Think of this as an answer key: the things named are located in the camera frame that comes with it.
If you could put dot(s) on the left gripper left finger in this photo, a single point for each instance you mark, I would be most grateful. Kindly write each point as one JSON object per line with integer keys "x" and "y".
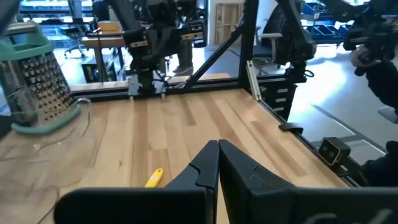
{"x": 140, "y": 207}

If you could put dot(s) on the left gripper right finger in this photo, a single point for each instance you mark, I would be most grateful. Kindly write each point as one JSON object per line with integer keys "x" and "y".
{"x": 311, "y": 207}

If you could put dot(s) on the yellow plastic spoon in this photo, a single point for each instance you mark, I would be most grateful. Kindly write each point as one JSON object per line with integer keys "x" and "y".
{"x": 154, "y": 178}

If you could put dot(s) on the clear plastic bin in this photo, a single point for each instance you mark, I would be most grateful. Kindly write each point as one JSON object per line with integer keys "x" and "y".
{"x": 46, "y": 149}

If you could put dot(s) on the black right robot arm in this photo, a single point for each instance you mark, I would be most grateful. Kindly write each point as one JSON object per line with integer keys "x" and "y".
{"x": 146, "y": 46}

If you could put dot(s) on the black edge clip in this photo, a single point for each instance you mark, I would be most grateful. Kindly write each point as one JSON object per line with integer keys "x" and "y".
{"x": 290, "y": 127}

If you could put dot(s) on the person's head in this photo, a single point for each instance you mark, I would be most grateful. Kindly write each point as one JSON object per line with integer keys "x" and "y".
{"x": 384, "y": 166}

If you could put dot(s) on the person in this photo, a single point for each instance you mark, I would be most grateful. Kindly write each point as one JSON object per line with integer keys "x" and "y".
{"x": 384, "y": 81}
{"x": 185, "y": 57}

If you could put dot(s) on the person's hand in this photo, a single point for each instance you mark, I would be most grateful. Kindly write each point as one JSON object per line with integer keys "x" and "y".
{"x": 357, "y": 59}

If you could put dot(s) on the teal metal box grater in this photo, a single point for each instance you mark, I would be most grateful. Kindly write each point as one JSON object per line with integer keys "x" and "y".
{"x": 40, "y": 81}

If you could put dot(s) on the black office chair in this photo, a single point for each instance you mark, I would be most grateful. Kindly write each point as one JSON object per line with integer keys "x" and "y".
{"x": 293, "y": 40}

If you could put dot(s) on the wooden desk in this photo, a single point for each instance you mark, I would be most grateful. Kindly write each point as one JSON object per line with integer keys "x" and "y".
{"x": 102, "y": 41}

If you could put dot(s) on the blue storage bin shelf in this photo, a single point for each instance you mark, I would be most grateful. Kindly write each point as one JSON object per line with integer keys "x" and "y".
{"x": 323, "y": 29}

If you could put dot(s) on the yellow cardboard box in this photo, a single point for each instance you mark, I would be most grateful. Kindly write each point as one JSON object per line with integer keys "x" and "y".
{"x": 109, "y": 26}

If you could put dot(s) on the black handheld device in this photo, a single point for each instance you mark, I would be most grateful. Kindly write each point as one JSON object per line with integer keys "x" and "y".
{"x": 376, "y": 34}

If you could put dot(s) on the wooden pallet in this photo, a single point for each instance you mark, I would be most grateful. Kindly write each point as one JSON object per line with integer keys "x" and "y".
{"x": 228, "y": 21}

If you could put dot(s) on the small black depth camera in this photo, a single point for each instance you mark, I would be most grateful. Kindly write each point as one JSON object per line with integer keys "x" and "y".
{"x": 333, "y": 151}

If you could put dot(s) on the black slotted bracket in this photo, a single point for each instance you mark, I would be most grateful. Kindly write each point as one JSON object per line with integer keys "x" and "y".
{"x": 278, "y": 99}

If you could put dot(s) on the white aluminium bracket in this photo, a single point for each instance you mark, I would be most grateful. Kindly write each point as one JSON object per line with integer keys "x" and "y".
{"x": 253, "y": 81}

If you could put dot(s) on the black aluminium table frame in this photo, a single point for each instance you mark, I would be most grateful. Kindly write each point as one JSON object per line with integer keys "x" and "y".
{"x": 247, "y": 46}

